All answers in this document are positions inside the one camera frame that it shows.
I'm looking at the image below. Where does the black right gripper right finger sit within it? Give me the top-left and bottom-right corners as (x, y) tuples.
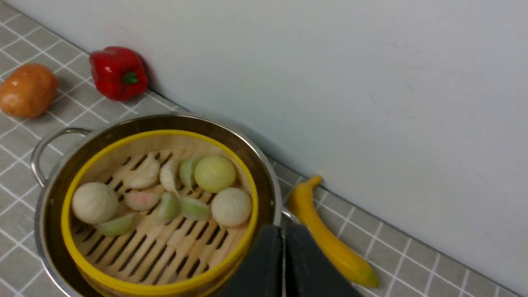
(285, 224), (361, 297)

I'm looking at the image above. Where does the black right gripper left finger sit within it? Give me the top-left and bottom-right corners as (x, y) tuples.
(219, 224), (283, 297)

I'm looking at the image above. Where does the stainless steel pot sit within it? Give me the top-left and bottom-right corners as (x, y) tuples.
(31, 112), (298, 297)

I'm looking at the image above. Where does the yellow banana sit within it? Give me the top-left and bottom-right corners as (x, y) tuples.
(288, 175), (380, 288)

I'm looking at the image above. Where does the white round bun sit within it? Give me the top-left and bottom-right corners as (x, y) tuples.
(71, 182), (119, 225)
(211, 187), (252, 227)

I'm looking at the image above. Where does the grey checkered tablecloth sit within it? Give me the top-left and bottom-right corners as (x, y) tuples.
(0, 2), (515, 297)

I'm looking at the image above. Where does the green dumpling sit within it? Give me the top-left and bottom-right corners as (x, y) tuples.
(179, 197), (211, 221)
(179, 155), (203, 191)
(156, 192), (180, 225)
(95, 212), (137, 237)

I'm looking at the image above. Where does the yellow-green round bun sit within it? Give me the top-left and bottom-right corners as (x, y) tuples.
(194, 155), (236, 193)

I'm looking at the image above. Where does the pink white dumpling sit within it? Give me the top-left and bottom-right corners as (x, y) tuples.
(124, 191), (160, 211)

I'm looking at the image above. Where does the red bell pepper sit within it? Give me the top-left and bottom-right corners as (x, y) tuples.
(89, 46), (149, 101)

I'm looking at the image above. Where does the brown potato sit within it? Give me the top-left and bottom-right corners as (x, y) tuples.
(0, 63), (58, 119)

